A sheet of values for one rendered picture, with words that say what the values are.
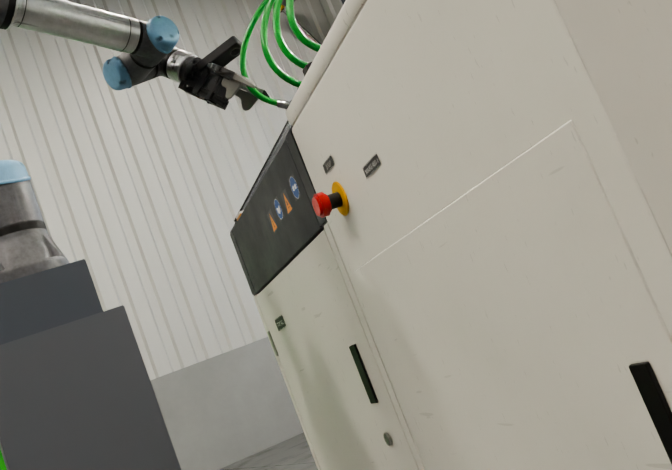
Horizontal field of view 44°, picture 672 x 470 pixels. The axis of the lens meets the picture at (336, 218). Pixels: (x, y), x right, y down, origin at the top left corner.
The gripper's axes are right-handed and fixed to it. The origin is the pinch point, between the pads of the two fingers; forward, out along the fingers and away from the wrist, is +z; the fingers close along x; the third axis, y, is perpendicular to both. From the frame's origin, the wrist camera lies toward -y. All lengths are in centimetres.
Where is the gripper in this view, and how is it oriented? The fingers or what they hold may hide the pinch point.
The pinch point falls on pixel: (260, 88)
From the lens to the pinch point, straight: 188.2
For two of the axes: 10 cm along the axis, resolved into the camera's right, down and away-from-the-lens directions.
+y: -4.4, 9.0, -0.4
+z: 8.1, 3.7, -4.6
